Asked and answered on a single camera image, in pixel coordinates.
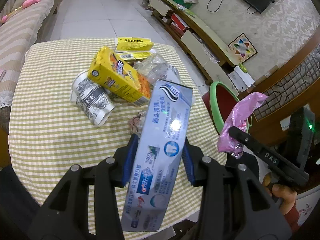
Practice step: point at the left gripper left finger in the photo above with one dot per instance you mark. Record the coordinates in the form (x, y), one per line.
(83, 204)

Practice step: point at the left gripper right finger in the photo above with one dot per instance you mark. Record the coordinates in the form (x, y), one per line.
(234, 204)

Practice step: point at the pink snack wrapper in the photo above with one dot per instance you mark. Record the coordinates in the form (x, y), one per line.
(238, 118)

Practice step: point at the blue toothpaste box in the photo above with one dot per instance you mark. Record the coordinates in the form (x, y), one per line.
(158, 157)

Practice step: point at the newspaper ball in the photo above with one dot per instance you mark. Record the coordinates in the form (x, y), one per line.
(136, 123)

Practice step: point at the yellow medicine box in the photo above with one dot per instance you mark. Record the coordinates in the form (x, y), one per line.
(124, 44)

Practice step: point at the green rimmed red trash bin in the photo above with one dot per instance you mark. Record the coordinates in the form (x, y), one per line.
(219, 101)

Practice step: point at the person's right hand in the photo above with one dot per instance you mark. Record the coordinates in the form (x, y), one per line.
(281, 191)

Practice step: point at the wooden lattice door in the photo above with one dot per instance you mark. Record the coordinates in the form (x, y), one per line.
(294, 85)

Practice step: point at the checkered yellow tablecloth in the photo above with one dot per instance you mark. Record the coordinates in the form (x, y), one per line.
(48, 134)

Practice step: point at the white shoe box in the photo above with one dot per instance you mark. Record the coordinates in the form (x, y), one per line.
(242, 80)

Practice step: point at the chinese checkers board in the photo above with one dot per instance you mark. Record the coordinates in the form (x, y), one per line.
(242, 48)

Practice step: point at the long tv cabinet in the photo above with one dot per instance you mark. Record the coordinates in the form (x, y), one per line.
(211, 55)

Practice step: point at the yellow orange snack box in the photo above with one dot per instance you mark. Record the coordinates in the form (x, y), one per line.
(113, 73)

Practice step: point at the crushed clear plastic bottle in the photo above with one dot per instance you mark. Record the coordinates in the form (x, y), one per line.
(154, 68)

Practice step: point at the flat yellow packet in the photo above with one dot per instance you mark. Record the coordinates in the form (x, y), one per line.
(133, 55)

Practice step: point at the red book in cabinet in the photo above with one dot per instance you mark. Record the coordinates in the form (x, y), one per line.
(178, 22)

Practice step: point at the striped beige sofa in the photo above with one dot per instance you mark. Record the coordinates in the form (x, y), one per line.
(18, 34)

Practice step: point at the pink toy wand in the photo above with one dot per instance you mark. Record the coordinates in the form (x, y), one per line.
(25, 5)

